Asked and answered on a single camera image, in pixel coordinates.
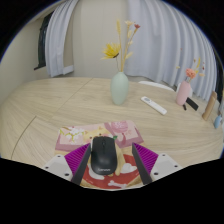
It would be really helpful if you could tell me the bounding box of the dark window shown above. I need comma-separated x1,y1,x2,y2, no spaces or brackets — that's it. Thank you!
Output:
33,11,54,71

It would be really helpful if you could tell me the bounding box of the wide white curtain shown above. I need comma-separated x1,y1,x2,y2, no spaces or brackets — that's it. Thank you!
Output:
123,0,218,101

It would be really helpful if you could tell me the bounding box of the white chair back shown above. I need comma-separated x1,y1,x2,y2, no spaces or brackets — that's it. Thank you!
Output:
137,80,175,92

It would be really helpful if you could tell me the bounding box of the narrow white curtain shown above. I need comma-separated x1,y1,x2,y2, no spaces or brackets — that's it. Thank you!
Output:
44,0,79,78

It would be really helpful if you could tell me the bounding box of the blue vase with dried flowers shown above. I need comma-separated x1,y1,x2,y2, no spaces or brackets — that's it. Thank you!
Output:
213,114,224,130

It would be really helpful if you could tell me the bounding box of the green vase with yellow flowers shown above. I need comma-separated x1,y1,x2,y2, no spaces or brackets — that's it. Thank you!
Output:
101,19,142,107

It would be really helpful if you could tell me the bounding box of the pink vase with dried flowers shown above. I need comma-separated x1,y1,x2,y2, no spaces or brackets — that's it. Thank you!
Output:
175,57,206,107

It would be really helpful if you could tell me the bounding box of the pink red printed mouse pad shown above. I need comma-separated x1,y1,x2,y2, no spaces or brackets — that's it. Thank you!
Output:
54,119,145,190

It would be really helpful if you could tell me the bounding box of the white remote control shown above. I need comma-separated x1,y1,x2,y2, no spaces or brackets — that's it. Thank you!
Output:
140,95,168,116

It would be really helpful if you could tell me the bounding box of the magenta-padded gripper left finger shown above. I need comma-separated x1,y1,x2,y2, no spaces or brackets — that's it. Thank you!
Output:
41,142,92,187

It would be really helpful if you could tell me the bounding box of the black computer mouse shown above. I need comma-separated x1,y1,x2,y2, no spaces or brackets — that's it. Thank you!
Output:
90,135,118,176

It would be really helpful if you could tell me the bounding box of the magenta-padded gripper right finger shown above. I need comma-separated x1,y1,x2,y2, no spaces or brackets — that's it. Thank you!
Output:
131,142,184,186

